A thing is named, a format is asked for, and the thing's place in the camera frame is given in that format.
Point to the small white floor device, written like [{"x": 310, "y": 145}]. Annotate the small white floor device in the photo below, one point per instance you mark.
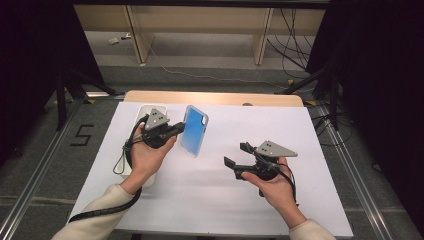
[{"x": 113, "y": 41}]

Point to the aluminium floor rail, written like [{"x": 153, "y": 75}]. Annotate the aluminium floor rail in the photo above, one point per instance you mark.
[
  {"x": 353, "y": 173},
  {"x": 33, "y": 181}
]

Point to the person's right hand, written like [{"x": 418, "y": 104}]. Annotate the person's right hand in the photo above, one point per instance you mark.
[{"x": 278, "y": 191}]

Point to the yellow tape piece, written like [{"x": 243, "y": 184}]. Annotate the yellow tape piece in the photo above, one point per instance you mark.
[
  {"x": 311, "y": 103},
  {"x": 291, "y": 82},
  {"x": 90, "y": 101}
]

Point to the blue phone case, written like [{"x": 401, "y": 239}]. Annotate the blue phone case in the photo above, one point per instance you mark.
[{"x": 194, "y": 131}]

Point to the white plastic bin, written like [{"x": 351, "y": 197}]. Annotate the white plastic bin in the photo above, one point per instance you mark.
[{"x": 156, "y": 110}]

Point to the white table cover sheet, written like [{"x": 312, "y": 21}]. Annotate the white table cover sheet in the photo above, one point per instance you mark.
[{"x": 250, "y": 186}]

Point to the small floor plug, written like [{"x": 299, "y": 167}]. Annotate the small floor plug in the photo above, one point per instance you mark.
[{"x": 126, "y": 35}]

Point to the person's left hand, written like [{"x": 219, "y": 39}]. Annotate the person's left hand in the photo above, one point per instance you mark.
[{"x": 148, "y": 161}]

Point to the light wooden shelf unit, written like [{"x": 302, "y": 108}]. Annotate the light wooden shelf unit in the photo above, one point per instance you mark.
[{"x": 143, "y": 46}]

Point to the black overhead bar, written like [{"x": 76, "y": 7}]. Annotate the black overhead bar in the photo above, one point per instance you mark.
[{"x": 200, "y": 3}]

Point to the black curtain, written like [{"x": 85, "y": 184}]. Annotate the black curtain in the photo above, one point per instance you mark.
[
  {"x": 383, "y": 66},
  {"x": 26, "y": 50}
]

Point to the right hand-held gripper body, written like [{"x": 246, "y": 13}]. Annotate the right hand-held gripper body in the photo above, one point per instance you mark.
[{"x": 273, "y": 150}]

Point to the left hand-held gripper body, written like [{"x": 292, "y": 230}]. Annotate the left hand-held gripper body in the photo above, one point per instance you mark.
[{"x": 156, "y": 121}]

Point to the black metal stand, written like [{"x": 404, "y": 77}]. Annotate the black metal stand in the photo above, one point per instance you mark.
[
  {"x": 60, "y": 100},
  {"x": 334, "y": 100}
]

